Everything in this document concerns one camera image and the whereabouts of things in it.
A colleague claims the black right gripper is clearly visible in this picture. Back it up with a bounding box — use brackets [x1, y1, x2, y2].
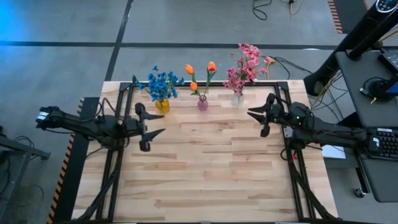
[247, 92, 292, 138]

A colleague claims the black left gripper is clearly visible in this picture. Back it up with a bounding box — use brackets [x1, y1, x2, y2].
[126, 102, 167, 153]

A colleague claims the blue artificial flower bunch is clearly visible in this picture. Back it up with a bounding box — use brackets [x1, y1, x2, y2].
[155, 71, 185, 100]
[136, 65, 170, 103]

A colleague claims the orange artificial tulip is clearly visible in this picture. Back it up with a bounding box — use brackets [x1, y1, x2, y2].
[190, 82, 203, 97]
[203, 60, 218, 97]
[185, 64, 203, 97]

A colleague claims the yellow glass vase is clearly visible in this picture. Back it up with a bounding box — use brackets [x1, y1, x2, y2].
[154, 98, 171, 114]

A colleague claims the clear glass vase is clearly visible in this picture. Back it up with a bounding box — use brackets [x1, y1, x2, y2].
[231, 93, 245, 108]

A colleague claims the purple glass vase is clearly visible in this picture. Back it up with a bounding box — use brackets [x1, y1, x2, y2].
[197, 95, 210, 111]

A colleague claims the white paper sheet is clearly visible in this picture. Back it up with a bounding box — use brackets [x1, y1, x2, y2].
[322, 144, 346, 160]

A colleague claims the grey side desk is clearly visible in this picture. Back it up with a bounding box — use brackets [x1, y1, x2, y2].
[335, 50, 398, 203]

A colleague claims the black tower fan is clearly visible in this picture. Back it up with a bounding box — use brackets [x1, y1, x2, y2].
[303, 0, 398, 96]

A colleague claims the dark floor mat striped edge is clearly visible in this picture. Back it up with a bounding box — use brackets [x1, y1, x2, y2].
[328, 0, 369, 34]

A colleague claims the black round monitor base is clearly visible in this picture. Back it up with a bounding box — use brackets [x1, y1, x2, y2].
[363, 73, 398, 101]

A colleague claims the black monitor stand pole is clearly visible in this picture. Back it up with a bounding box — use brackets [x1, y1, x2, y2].
[347, 12, 398, 62]

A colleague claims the black keyboard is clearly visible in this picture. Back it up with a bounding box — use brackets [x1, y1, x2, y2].
[377, 129, 398, 160]

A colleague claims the grey metal stand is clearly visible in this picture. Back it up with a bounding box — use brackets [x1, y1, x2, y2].
[0, 124, 51, 224]

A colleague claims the black aluminium table frame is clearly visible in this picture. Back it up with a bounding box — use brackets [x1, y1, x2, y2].
[76, 80, 338, 223]

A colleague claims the black hazard striped base plate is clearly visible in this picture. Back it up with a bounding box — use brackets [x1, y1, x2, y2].
[46, 96, 101, 224]

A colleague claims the black floor cable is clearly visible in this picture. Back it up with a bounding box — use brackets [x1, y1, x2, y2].
[251, 0, 274, 21]

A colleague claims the yellow floor cable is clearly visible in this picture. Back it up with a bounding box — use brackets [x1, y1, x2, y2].
[288, 0, 306, 16]

